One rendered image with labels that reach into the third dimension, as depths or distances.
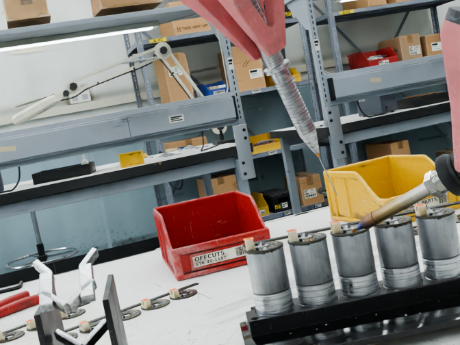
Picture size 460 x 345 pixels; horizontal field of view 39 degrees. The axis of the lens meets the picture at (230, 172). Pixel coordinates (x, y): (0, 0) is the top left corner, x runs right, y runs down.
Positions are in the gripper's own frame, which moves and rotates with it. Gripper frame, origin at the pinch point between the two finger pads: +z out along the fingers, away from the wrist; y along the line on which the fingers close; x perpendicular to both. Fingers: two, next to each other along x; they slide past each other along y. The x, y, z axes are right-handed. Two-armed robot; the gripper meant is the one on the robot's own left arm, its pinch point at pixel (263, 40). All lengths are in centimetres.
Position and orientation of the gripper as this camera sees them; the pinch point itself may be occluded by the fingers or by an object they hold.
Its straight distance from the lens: 37.4
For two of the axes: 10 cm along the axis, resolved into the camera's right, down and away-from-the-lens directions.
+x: -6.7, 5.2, -5.3
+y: -6.0, 0.4, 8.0
